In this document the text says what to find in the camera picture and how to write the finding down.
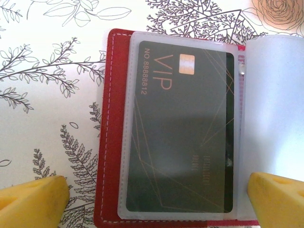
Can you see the black VIP card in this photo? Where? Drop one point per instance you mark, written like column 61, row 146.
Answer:
column 178, row 130

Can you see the floral print table cover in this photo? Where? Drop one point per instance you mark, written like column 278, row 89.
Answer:
column 47, row 107

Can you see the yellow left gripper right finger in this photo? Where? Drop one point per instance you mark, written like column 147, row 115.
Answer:
column 278, row 206

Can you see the red leather card holder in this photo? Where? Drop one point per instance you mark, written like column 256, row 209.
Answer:
column 111, row 118

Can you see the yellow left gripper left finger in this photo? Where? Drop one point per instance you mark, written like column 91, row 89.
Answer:
column 31, row 206

